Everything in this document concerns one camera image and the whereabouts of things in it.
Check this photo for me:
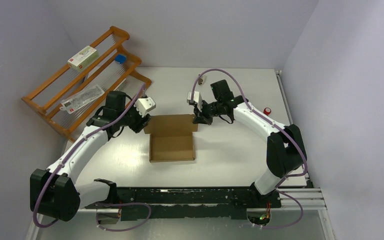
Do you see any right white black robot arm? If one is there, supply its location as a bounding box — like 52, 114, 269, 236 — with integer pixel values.
187, 79, 306, 207

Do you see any brown cardboard box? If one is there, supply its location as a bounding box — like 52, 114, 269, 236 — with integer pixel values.
144, 114, 198, 163

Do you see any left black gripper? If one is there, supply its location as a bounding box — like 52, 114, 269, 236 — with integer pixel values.
117, 98, 151, 133

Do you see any red emergency stop button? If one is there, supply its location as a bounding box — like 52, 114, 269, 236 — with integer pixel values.
263, 107, 272, 116

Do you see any blue small object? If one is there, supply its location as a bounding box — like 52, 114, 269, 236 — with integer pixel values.
114, 54, 127, 65

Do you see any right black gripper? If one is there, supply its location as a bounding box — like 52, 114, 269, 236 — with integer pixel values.
192, 98, 222, 126

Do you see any aluminium frame rail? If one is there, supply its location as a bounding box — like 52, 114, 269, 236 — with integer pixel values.
24, 187, 337, 240

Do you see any clear plastic packet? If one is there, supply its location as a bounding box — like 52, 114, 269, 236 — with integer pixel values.
59, 84, 105, 114

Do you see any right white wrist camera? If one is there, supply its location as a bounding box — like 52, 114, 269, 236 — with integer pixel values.
186, 91, 203, 112

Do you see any orange wooden rack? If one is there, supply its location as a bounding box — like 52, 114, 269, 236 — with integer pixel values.
22, 26, 152, 142

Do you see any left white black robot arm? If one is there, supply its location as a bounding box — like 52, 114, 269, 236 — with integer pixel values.
29, 91, 156, 228

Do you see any white green carton box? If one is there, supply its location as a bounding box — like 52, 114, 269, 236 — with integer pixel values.
67, 45, 99, 72

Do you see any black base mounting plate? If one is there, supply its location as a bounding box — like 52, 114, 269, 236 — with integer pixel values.
84, 187, 282, 222

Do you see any small metal clip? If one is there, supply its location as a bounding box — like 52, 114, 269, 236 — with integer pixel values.
197, 75, 207, 86

